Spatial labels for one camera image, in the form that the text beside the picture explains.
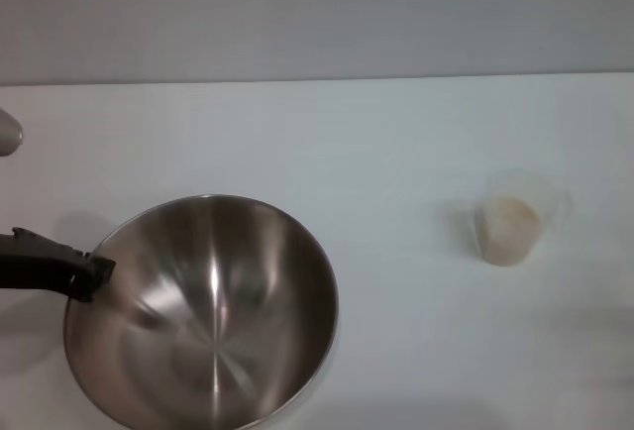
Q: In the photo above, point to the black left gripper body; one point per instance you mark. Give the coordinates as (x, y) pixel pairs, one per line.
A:
(34, 264)

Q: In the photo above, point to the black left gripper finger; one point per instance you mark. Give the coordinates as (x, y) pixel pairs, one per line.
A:
(91, 271)

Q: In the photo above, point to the stainless steel mixing bowl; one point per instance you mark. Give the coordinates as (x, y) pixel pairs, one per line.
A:
(213, 321)

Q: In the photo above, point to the white rice grains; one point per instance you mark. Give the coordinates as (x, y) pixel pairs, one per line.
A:
(507, 232)

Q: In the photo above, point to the clear plastic measuring cup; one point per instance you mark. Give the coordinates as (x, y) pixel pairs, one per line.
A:
(525, 184)

